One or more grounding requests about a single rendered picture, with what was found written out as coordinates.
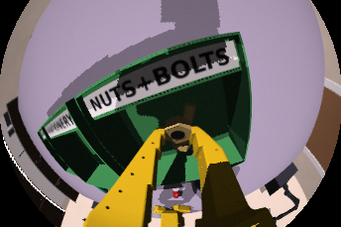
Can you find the red aaa battery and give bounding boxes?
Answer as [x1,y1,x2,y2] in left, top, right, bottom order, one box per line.
[172,186,179,198]

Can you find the green bin rack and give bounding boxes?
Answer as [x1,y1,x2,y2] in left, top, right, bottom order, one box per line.
[37,32,252,189]

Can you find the green battery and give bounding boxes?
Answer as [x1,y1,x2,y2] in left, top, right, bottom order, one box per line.
[94,185,108,193]

